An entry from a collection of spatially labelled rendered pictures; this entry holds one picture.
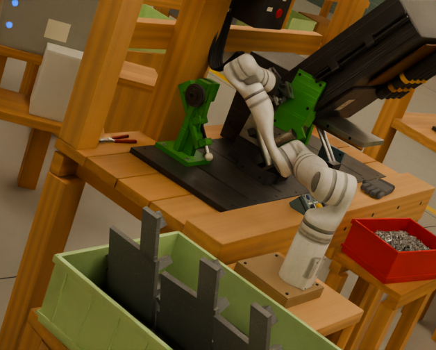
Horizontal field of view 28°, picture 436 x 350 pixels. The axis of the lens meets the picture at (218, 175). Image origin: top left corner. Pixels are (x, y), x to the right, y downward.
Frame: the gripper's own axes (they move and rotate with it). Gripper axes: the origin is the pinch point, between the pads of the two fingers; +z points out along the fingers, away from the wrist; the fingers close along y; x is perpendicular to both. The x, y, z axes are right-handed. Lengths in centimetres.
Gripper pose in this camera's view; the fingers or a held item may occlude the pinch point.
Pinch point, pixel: (283, 91)
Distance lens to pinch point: 295.9
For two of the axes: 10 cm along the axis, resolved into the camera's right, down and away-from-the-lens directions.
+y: -1.8, -9.5, 2.6
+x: -8.5, 2.8, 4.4
